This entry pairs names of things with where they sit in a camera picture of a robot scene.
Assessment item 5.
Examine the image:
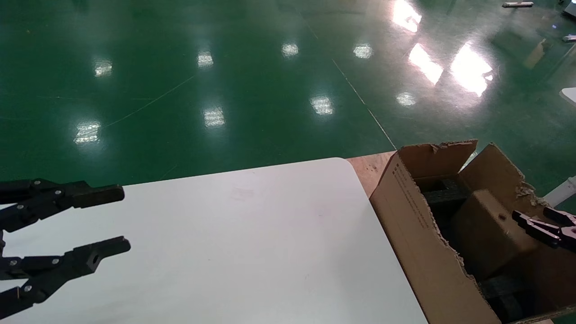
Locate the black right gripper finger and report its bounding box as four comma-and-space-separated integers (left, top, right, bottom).
542, 206, 576, 226
512, 210, 576, 251

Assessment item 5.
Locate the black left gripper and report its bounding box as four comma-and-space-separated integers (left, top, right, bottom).
0, 179, 131, 320

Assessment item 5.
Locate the small brown wood-pattern box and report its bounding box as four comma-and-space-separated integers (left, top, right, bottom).
452, 189, 541, 280

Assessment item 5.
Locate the big torn cardboard box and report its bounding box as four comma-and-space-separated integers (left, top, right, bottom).
369, 139, 576, 324

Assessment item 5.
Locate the white pole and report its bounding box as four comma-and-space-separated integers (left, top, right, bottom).
542, 176, 576, 208

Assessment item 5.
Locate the black foam block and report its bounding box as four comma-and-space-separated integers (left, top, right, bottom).
421, 178, 473, 210
479, 274, 548, 323

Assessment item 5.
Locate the brown wooden board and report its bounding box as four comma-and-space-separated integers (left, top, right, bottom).
346, 151, 398, 198

